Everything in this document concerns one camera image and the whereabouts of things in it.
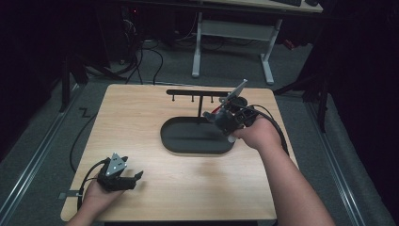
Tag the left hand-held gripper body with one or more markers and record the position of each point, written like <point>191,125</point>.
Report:
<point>114,180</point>

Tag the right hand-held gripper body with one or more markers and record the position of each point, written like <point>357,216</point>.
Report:
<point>233,117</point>

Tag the black hook rack with tray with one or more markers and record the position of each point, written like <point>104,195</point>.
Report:
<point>193,136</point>

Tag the person's left hand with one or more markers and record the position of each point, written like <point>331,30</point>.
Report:
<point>100,199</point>

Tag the person's right hand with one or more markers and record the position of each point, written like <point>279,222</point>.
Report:
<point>260,133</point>

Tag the grey tape piece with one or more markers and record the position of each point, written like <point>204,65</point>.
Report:
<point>67,195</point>

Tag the white-legged wooden desk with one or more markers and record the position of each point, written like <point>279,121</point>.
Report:
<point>235,29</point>

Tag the black metal stand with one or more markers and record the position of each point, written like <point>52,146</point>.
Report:
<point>67,81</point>
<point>316,91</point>

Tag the small red floor object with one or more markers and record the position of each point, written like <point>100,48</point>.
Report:
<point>289,44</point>

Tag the black computer tower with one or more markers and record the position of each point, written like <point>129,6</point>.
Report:
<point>124,31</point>

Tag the black keyboard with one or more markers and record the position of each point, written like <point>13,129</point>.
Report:
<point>287,2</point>

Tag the black computer mouse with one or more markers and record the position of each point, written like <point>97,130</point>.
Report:
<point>312,2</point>

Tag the aluminium floor rail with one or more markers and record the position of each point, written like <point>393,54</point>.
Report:
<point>338,169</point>
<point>34,157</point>

